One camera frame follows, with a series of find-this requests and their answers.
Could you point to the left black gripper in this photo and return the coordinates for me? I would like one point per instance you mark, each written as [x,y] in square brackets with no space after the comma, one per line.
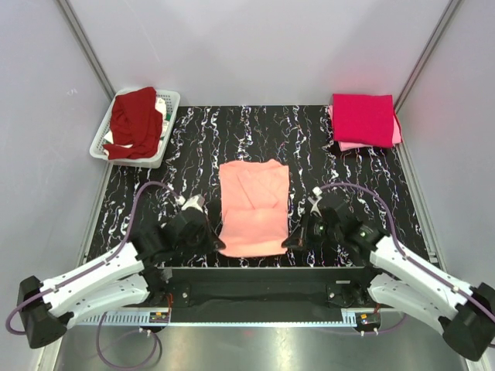
[212,243]

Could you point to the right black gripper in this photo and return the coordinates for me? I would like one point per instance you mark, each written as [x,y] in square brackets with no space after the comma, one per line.
[301,236]

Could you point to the salmon pink t shirt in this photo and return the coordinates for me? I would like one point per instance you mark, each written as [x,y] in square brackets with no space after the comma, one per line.
[254,208]

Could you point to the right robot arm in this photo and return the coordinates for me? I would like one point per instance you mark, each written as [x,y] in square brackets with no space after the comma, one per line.
[394,276]

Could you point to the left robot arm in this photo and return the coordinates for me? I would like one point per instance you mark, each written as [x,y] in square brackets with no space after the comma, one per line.
[123,276]

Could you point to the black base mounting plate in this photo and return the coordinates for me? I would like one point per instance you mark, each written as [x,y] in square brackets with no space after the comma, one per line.
[266,295]

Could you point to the folded light pink t shirt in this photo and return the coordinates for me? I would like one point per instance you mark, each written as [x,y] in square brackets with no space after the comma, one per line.
[344,146]

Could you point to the black marbled table mat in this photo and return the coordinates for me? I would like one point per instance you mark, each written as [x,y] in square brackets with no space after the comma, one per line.
[300,137]

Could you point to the folded magenta t shirt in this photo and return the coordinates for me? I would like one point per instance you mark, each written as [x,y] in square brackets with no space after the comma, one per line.
[365,119]

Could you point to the dark red t shirt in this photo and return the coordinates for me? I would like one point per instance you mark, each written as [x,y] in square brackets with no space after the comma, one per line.
[135,124]

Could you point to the white plastic basket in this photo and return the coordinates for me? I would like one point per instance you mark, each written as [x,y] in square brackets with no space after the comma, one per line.
[97,151]

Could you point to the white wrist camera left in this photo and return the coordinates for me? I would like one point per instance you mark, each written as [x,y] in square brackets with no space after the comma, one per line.
[193,202]

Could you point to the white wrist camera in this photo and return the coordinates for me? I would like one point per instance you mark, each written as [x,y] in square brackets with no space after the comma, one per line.
[315,197]
[193,202]

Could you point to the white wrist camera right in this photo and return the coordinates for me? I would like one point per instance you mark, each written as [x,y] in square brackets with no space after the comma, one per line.
[315,197]

